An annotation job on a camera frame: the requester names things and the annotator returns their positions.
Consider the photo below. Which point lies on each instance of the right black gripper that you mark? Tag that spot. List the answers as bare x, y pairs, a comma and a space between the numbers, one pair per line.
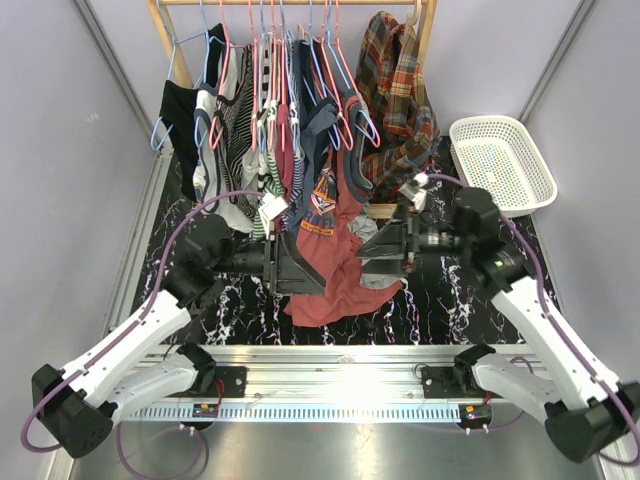
391, 240

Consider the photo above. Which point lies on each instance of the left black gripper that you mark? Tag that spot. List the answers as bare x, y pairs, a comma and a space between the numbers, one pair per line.
286, 272

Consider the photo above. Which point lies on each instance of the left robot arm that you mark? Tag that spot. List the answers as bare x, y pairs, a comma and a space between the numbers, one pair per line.
80, 403

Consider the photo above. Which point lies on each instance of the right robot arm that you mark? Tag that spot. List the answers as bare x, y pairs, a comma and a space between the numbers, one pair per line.
582, 404

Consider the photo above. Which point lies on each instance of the red graphic tank top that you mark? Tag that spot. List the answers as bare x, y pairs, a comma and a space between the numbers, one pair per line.
324, 240

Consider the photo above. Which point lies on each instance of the white navy-trim tank top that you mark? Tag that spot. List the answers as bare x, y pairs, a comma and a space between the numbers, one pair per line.
212, 177

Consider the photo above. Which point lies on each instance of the green striped tank top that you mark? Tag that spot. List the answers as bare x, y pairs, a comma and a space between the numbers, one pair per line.
260, 171

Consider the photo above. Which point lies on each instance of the navy blue tank top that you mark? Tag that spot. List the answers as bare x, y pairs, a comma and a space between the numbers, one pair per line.
314, 122

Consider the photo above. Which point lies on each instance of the dark striped tank top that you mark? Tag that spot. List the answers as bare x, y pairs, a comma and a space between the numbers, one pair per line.
234, 110

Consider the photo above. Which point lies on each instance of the black tank top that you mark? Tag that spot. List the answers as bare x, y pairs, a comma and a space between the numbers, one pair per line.
178, 108

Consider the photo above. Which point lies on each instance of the grey cloth garment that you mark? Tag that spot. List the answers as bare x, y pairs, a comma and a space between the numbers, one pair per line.
365, 228

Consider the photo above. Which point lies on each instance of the white perforated plastic basket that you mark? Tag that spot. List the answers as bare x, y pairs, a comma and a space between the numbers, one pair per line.
497, 153

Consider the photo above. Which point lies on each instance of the plaid flannel shirt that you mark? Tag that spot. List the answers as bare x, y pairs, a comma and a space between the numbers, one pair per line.
390, 80

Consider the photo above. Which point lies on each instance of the wooden clothes rack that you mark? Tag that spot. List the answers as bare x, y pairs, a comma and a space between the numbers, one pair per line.
421, 19

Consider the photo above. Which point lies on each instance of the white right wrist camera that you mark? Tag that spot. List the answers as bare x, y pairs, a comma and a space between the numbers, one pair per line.
415, 191

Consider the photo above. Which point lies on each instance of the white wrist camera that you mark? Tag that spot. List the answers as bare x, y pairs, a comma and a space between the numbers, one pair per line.
271, 207
415, 191

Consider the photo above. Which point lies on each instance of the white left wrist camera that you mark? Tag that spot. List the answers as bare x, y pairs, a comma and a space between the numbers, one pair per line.
271, 207

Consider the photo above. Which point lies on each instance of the aluminium mounting rail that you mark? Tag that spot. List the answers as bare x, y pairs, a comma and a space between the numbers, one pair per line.
350, 375

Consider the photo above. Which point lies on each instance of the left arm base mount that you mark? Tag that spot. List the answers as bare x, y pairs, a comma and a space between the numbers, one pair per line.
230, 381

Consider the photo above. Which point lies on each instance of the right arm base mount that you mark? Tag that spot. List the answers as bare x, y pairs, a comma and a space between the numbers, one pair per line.
440, 383

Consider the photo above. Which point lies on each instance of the white slotted cable duct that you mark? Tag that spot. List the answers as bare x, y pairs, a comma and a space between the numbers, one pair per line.
298, 413

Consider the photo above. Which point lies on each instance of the pink wire hanger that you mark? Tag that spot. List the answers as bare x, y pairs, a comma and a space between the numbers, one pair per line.
350, 85

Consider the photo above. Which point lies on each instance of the light blue wire hanger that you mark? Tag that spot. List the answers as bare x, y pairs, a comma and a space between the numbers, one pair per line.
160, 12

